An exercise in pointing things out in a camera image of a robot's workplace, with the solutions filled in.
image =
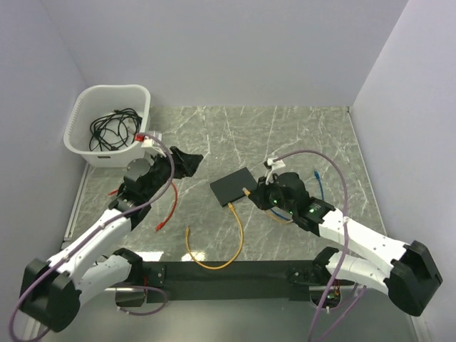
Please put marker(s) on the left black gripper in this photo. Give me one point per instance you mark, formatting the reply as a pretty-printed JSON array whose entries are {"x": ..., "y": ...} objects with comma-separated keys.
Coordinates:
[{"x": 185, "y": 164}]

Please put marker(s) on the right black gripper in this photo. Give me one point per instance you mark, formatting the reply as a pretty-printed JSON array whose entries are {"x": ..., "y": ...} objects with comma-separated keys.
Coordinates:
[{"x": 258, "y": 195}]

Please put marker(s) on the yellow ethernet cable short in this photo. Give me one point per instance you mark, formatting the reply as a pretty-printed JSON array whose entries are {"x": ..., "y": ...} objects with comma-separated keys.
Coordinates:
[{"x": 271, "y": 213}]

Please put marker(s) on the black network switch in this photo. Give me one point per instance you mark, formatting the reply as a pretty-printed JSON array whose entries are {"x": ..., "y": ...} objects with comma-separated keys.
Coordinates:
[{"x": 229, "y": 188}]

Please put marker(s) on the yellow ethernet cable long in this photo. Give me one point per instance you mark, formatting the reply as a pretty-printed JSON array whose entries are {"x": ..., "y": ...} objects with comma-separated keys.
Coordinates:
[{"x": 230, "y": 261}]

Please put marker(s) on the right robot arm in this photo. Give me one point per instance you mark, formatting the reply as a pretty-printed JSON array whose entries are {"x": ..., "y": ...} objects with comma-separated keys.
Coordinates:
[{"x": 406, "y": 273}]

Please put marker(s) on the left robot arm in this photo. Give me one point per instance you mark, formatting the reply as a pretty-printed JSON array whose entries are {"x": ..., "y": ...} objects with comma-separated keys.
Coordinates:
[{"x": 54, "y": 290}]

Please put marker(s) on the white plastic basket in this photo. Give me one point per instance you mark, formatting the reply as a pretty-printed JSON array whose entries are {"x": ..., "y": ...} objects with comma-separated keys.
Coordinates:
[{"x": 104, "y": 121}]

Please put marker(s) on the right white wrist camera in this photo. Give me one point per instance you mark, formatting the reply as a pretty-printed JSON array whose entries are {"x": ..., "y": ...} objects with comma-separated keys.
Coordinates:
[{"x": 271, "y": 167}]

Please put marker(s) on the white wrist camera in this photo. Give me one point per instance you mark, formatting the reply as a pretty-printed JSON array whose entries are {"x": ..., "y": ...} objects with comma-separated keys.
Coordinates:
[
  {"x": 271, "y": 167},
  {"x": 149, "y": 139}
]

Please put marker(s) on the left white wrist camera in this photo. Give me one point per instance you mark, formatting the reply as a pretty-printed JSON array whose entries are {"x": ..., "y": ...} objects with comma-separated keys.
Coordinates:
[{"x": 149, "y": 139}]

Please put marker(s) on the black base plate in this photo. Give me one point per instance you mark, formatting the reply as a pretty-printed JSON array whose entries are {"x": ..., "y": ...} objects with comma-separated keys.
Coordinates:
[{"x": 185, "y": 280}]

